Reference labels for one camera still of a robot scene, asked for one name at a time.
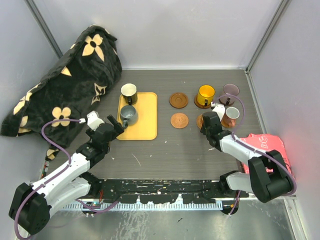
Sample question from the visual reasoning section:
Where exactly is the pink mug white interior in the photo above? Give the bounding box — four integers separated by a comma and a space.
222, 107, 240, 120

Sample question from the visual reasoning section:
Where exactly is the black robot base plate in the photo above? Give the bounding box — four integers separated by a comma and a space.
85, 179, 238, 204

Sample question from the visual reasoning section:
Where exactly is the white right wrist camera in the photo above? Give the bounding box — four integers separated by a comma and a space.
211, 102, 226, 121

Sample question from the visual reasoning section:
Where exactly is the brown wooden saucer coaster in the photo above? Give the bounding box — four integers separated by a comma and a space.
169, 92, 189, 109
194, 94, 214, 109

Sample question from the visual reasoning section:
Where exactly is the purple mug black handle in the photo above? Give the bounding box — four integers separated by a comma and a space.
219, 83, 240, 100

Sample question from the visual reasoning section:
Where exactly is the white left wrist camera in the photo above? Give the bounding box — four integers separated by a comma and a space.
79, 110, 105, 131

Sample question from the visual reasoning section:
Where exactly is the dark wooden coaster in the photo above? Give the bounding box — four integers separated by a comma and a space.
219, 96, 235, 106

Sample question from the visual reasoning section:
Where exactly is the black floral plush blanket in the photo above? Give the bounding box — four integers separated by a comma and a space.
0, 24, 122, 148

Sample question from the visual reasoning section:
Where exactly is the white slotted cable duct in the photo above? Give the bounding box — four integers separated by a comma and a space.
61, 200, 223, 211

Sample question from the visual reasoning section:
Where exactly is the grey speckled round mug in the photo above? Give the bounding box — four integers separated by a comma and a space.
120, 105, 139, 129

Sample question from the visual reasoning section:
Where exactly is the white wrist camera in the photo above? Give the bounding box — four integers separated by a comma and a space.
211, 102, 226, 121
79, 110, 105, 131

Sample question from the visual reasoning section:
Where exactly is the woven rattan coaster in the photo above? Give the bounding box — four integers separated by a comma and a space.
170, 112, 189, 129
196, 114, 204, 130

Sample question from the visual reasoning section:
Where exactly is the pink patterned package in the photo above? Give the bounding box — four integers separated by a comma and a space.
241, 133, 292, 174

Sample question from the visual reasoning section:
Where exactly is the black mug cream interior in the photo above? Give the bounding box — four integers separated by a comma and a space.
120, 83, 138, 106

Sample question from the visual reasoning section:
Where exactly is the light wooden coaster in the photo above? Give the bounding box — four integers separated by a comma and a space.
221, 118, 237, 128

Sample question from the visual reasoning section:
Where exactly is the yellow mug black handle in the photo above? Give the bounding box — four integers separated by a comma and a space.
197, 84, 216, 97

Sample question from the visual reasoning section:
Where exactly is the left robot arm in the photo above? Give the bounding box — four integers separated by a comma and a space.
8, 111, 125, 240

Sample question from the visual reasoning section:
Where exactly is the yellow serving tray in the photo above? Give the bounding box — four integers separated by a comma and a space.
117, 92, 158, 141

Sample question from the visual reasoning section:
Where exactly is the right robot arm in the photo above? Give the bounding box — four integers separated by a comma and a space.
200, 111, 297, 203

